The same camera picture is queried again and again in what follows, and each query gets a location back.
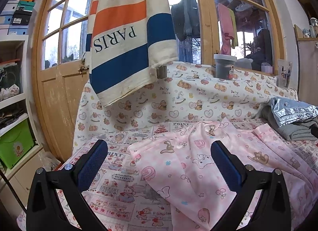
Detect pink cartoon print pants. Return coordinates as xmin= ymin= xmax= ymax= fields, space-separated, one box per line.
xmin=128 ymin=119 xmax=317 ymax=230

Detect green storage box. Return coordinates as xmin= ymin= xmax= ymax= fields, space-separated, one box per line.
xmin=0 ymin=119 xmax=34 ymax=169

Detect grey folded garment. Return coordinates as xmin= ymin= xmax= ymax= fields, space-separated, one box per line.
xmin=260 ymin=106 xmax=317 ymax=141

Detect white shelf unit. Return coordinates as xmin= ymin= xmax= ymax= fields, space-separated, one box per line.
xmin=1 ymin=35 xmax=46 ymax=195

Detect clear pen holder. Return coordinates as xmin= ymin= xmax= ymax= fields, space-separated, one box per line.
xmin=276 ymin=59 xmax=293 ymax=88

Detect wooden glass door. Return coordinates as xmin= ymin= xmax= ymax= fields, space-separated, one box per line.
xmin=32 ymin=0 xmax=93 ymax=162

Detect bear print headboard cover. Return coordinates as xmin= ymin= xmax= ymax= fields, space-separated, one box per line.
xmin=73 ymin=62 xmax=298 ymax=150

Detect wooden cabinet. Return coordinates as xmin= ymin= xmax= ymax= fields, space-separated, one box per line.
xmin=294 ymin=24 xmax=318 ymax=106

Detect pink hanging cloth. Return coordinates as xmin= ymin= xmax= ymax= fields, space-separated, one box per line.
xmin=218 ymin=3 xmax=238 ymax=55

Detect striped Paris curtain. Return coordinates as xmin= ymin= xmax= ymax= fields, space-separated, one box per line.
xmin=85 ymin=0 xmax=178 ymax=107

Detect wooden framed window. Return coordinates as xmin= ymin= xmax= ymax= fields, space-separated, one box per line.
xmin=168 ymin=0 xmax=285 ymax=75

